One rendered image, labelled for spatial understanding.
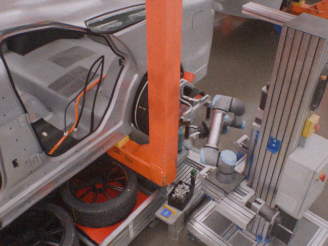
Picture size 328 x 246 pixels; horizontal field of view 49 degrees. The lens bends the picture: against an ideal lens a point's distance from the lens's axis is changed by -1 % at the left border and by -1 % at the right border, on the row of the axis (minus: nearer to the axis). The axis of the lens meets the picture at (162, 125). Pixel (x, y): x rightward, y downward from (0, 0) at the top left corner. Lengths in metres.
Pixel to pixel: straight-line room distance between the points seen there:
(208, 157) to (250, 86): 2.85
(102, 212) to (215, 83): 2.96
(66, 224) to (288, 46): 2.02
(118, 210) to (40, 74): 1.53
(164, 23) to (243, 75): 3.50
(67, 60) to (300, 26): 2.40
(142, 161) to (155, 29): 1.25
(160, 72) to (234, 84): 3.07
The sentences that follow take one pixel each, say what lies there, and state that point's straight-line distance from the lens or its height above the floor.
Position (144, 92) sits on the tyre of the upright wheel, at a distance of 3.13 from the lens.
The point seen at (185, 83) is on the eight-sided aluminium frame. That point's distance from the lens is 3.22.
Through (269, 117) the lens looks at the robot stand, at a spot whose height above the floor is 1.41.
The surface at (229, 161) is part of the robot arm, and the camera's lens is 2.60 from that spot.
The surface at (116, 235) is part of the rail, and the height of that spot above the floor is 0.38.
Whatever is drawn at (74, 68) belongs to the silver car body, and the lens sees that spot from 3.67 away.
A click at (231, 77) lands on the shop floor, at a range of 5.48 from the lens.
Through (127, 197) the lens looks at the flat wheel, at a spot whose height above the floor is 0.50.
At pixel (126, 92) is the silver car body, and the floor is 1.17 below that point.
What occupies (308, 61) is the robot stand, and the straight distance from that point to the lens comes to 2.13.
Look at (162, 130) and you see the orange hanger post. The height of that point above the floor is 1.14.
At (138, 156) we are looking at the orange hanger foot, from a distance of 3.08.
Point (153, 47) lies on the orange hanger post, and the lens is 2.31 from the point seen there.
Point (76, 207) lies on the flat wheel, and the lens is 3.05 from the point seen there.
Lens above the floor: 2.85
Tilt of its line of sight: 39 degrees down
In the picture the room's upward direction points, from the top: straight up
